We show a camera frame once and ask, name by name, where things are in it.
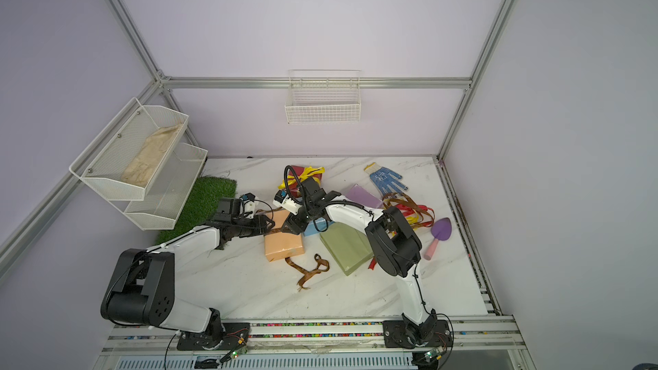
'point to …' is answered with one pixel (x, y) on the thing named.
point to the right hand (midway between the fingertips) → (290, 225)
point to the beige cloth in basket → (144, 165)
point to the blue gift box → (312, 229)
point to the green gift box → (349, 247)
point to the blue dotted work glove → (386, 180)
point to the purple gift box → (360, 195)
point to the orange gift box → (282, 244)
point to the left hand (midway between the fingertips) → (269, 227)
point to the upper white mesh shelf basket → (129, 153)
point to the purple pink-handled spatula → (441, 230)
